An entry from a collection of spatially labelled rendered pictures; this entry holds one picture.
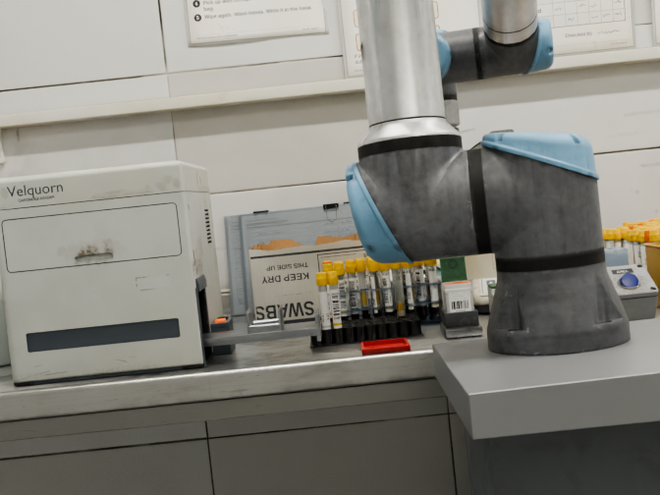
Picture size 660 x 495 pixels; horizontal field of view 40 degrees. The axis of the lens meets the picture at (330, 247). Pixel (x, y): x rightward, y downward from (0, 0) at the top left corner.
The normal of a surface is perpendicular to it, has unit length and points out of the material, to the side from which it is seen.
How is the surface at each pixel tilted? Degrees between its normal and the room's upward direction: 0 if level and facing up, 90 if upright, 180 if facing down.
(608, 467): 90
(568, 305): 72
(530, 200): 92
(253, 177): 90
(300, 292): 90
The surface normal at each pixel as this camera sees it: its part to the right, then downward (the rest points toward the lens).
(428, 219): -0.16, 0.26
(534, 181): -0.25, 0.02
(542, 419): 0.00, 0.05
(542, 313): -0.42, -0.22
